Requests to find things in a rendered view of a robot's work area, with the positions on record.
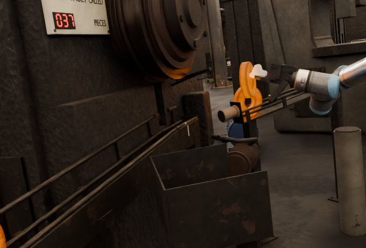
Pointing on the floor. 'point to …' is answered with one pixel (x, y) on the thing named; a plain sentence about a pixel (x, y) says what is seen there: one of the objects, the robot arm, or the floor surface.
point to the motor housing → (238, 155)
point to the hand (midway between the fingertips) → (248, 75)
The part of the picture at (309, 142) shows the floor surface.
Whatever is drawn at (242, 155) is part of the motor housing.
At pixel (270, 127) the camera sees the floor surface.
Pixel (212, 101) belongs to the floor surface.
